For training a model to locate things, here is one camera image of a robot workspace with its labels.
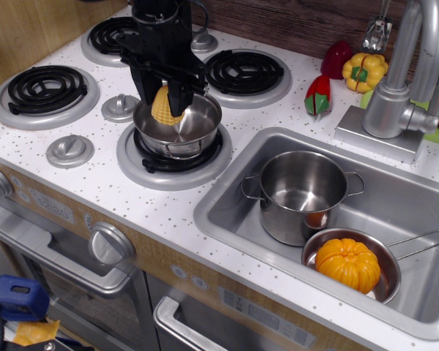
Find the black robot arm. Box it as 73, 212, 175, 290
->
116, 1, 207, 117

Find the yellow toy bell pepper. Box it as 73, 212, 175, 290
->
342, 53, 389, 93

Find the dark red toy pepper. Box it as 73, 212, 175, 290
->
320, 40, 353, 80

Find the silver oven knob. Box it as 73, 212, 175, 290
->
88, 221, 135, 266

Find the back silver stove knob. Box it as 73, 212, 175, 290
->
190, 28, 219, 53

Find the red toy chili pepper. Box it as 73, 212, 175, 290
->
304, 75, 331, 116

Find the steel saucepan with handle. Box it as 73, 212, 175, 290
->
301, 228, 439, 304

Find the middle silver stove knob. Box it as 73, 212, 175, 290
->
101, 94, 140, 123

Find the orange toy pumpkin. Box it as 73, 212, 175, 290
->
315, 238, 381, 294

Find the front left black burner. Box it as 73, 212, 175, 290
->
0, 65, 100, 131

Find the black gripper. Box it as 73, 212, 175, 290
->
116, 14, 206, 116

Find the silver toy faucet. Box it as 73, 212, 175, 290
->
334, 0, 439, 165

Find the silver oven door handle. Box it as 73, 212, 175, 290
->
0, 206, 131, 298

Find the silver dishwasher door handle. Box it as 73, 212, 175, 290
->
153, 296, 226, 351

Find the back right black burner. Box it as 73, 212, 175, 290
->
204, 49, 292, 110

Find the yellow cloth scrap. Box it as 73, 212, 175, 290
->
12, 320, 60, 347

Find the yellow toy corn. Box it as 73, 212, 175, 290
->
151, 85, 185, 126

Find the small steel pan on stove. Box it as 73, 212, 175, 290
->
133, 94, 222, 160

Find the silver stove knob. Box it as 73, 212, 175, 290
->
46, 135, 94, 169
190, 28, 219, 53
101, 94, 140, 123

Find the green toy plate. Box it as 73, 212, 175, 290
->
359, 90, 439, 144

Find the front silver stove knob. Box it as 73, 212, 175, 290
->
46, 135, 94, 169

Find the front right black burner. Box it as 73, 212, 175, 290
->
116, 124, 232, 191

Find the silver toy sink basin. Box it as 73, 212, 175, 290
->
194, 127, 439, 341

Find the tall steel pot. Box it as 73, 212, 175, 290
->
241, 151, 366, 246

